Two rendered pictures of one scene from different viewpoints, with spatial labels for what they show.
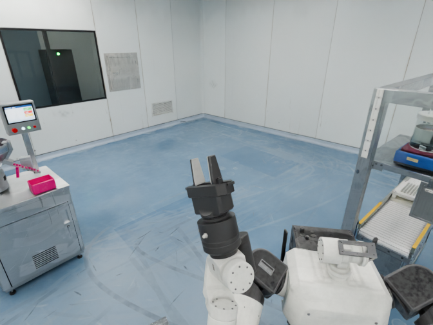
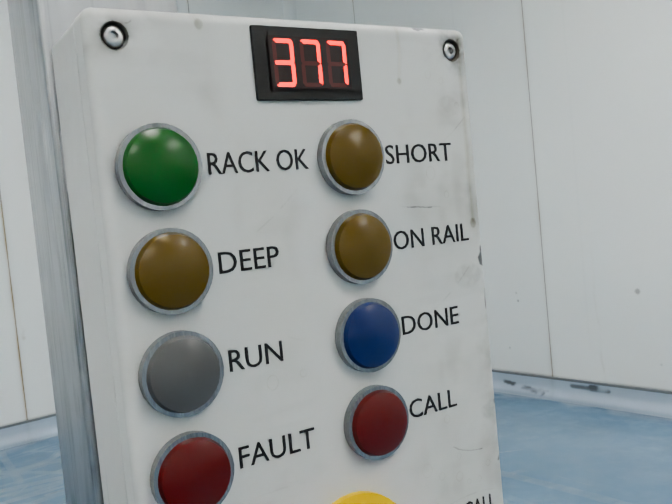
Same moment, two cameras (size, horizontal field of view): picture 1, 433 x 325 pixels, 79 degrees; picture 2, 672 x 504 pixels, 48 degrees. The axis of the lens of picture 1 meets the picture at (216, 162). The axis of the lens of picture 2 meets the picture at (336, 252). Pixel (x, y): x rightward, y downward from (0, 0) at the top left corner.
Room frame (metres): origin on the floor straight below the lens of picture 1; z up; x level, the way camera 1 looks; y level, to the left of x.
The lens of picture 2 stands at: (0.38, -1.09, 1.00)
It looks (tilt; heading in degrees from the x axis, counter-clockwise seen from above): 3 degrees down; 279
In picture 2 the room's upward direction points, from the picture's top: 6 degrees counter-clockwise
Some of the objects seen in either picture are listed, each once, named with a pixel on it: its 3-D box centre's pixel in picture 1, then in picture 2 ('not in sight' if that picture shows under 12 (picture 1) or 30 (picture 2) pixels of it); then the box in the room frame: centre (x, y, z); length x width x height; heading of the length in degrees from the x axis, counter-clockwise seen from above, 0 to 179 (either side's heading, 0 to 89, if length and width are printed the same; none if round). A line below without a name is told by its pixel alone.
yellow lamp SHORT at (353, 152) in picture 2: not in sight; (354, 156); (0.41, -1.39, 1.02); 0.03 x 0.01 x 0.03; 41
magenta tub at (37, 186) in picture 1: (42, 184); not in sight; (1.79, 1.36, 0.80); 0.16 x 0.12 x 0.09; 138
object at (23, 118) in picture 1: (27, 140); not in sight; (2.07, 1.57, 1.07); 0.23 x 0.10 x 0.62; 138
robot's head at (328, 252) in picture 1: (339, 255); not in sight; (0.54, -0.33, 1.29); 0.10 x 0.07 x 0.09; 82
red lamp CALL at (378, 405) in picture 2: not in sight; (379, 422); (0.41, -1.39, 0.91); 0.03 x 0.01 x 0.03; 41
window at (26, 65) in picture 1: (60, 68); not in sight; (4.57, 2.57, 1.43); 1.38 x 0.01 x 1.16; 138
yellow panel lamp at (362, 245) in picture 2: not in sight; (362, 246); (0.41, -1.39, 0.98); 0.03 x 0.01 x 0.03; 41
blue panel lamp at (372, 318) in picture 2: not in sight; (371, 335); (0.41, -1.39, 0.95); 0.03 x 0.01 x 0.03; 41
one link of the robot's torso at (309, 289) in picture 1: (324, 289); not in sight; (0.59, -0.34, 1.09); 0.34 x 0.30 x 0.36; 82
